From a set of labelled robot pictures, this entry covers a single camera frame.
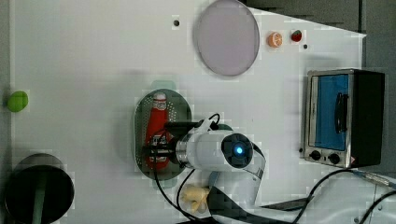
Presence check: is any round grey plate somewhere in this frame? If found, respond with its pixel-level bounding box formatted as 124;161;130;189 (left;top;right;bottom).
194;0;261;76

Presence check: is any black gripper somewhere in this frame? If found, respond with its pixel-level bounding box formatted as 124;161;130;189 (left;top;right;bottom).
141;121;198;163

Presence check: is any black cable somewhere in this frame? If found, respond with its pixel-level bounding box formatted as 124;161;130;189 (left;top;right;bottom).
148;112;220;222

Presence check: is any red strawberry toy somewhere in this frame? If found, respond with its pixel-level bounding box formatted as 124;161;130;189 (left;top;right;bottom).
290;30;303;42

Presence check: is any black metal pot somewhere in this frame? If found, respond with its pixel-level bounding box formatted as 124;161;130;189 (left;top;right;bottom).
5;153;75;224

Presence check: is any silver toaster oven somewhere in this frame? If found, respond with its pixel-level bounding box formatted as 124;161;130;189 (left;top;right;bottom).
304;69;385;168

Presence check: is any green oval strainer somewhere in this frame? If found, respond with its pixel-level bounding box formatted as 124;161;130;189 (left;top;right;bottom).
134;80;192;188

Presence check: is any yellow banana toy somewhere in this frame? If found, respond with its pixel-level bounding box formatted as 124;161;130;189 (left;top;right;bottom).
181;185;209;214

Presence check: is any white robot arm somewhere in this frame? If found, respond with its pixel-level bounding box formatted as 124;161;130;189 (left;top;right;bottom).
141;119;395;224

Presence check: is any red ketchup bottle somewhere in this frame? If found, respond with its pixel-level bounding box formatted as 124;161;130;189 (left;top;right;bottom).
145;92;172;170

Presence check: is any green lime toy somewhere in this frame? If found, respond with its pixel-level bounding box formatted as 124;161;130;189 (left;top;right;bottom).
7;91;29;113

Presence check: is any green utensil handle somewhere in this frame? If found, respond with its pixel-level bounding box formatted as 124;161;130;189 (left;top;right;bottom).
32;175;47;224

